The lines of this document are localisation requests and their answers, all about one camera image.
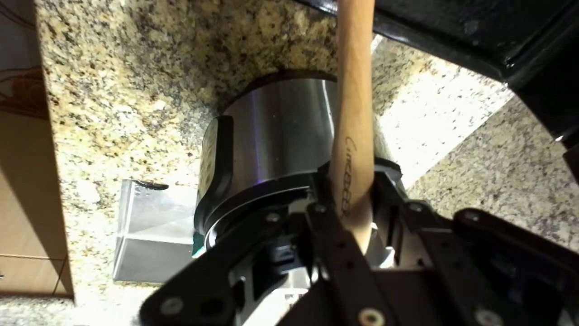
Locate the stainless steel pressure cooker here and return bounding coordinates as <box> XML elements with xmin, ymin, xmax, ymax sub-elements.
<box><xmin>191</xmin><ymin>71</ymin><xmax>405</xmax><ymax>256</ymax></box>

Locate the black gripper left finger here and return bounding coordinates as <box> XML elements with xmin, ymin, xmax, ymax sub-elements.
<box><xmin>139</xmin><ymin>202</ymin><xmax>387</xmax><ymax>326</ymax></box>

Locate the wooden spatula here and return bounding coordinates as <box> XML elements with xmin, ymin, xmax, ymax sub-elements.
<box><xmin>327</xmin><ymin>0</ymin><xmax>376</xmax><ymax>252</ymax></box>

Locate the black electric stove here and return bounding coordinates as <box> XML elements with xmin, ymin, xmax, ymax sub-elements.
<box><xmin>295</xmin><ymin>0</ymin><xmax>579</xmax><ymax>183</ymax></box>

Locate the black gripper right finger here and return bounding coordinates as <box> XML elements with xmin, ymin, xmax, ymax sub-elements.
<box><xmin>372</xmin><ymin>174</ymin><xmax>579</xmax><ymax>326</ymax></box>

